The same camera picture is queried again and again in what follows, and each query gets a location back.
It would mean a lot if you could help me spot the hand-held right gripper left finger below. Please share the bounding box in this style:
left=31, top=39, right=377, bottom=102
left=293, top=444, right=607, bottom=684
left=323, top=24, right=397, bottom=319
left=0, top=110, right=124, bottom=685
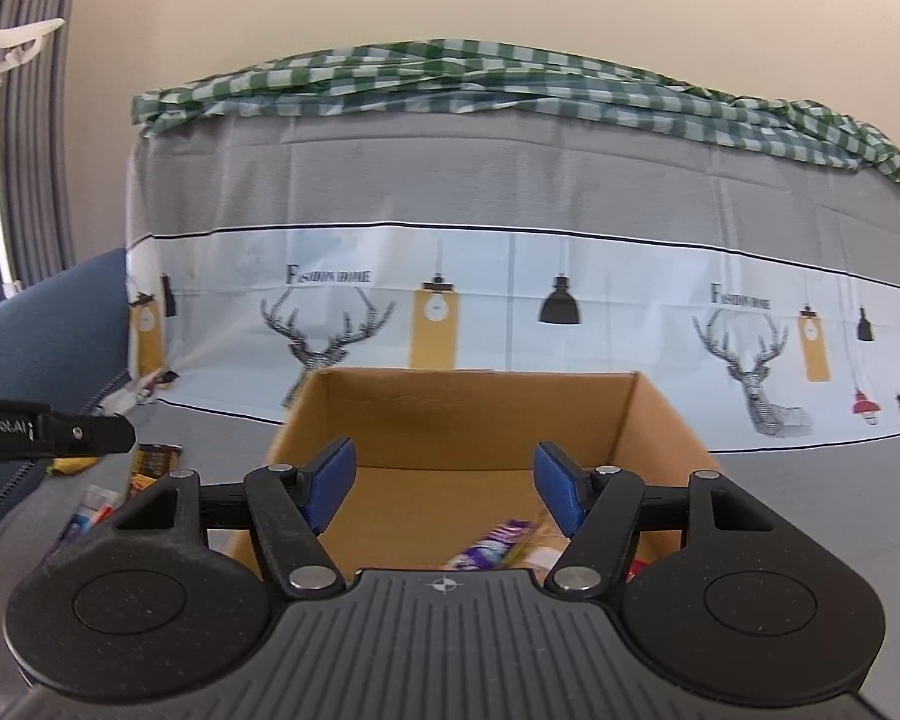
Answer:
left=109, top=435, right=358, bottom=602

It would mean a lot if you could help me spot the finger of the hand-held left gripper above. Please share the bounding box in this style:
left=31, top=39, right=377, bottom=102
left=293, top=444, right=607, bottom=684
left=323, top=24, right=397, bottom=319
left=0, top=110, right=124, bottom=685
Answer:
left=34, top=405, right=137, bottom=461

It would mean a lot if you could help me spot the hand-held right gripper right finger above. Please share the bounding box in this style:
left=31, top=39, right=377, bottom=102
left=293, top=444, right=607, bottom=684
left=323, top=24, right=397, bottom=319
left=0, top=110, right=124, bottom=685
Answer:
left=532, top=439, right=785, bottom=602

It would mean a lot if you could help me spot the purple snack packet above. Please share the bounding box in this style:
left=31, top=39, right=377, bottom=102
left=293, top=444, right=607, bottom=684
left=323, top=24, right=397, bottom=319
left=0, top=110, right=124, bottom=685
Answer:
left=442, top=519, right=541, bottom=571

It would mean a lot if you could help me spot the brown cardboard box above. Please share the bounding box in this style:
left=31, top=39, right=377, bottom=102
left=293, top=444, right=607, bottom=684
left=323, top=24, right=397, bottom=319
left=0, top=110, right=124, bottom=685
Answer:
left=225, top=369, right=721, bottom=578

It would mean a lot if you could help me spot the white red blue snack packet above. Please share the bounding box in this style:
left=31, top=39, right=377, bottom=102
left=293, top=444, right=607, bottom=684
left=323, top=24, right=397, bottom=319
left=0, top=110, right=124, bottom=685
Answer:
left=56, top=486, right=121, bottom=548

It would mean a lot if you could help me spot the brown gold snack packet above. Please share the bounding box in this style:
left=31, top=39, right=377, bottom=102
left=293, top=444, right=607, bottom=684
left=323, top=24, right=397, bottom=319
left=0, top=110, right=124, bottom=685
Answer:
left=126, top=444, right=185, bottom=500

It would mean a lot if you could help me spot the blue sofa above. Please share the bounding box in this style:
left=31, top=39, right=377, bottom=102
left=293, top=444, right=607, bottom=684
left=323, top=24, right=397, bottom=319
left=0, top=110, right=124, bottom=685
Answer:
left=0, top=247, right=132, bottom=541

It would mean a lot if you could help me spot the grey curtain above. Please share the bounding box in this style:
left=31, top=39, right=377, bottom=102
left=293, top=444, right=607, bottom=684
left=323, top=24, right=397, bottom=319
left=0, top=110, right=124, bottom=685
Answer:
left=0, top=0, right=83, bottom=316

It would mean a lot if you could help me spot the grey white deer printed cloth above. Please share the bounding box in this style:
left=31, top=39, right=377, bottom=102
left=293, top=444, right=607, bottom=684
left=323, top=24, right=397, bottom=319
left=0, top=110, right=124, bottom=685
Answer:
left=0, top=116, right=900, bottom=720

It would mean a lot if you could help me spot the white curtain hook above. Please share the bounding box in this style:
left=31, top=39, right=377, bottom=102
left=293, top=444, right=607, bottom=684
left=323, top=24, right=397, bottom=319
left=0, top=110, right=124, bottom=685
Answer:
left=0, top=17, right=67, bottom=80

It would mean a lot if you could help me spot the green checked cloth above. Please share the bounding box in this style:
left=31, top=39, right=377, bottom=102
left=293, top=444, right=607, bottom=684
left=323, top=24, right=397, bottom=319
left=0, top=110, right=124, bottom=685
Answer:
left=131, top=37, right=900, bottom=188

